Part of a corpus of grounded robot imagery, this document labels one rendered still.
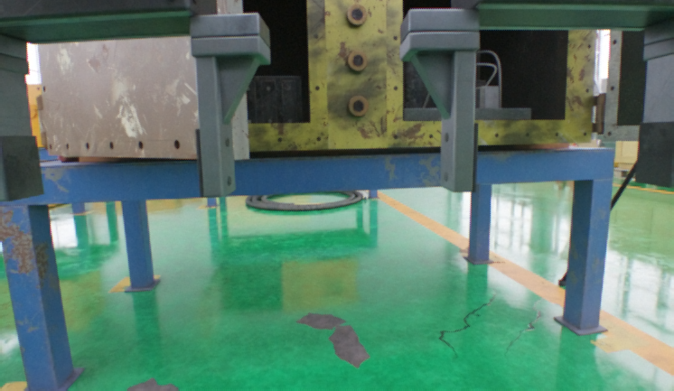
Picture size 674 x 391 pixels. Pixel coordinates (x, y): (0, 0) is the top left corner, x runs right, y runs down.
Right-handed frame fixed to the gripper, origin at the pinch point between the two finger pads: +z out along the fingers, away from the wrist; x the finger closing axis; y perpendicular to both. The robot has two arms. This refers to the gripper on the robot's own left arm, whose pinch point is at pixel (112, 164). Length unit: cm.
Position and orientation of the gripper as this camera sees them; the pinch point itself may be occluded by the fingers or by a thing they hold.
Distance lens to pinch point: 25.3
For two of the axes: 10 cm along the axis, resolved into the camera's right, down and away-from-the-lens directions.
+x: -10.0, 0.2, 0.1
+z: 0.2, 9.9, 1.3
